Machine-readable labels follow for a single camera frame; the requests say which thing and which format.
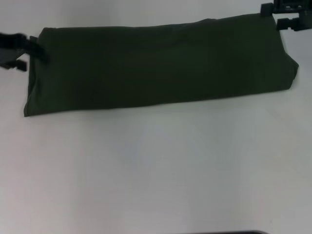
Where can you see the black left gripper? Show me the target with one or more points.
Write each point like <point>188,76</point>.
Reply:
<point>9,48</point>

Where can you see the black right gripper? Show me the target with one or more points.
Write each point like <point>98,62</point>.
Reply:
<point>306,14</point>

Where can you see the dark green FREE! t-shirt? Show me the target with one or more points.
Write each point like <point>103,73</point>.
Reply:
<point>158,68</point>

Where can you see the dark robot torso edge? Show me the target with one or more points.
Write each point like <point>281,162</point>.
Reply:
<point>200,232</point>

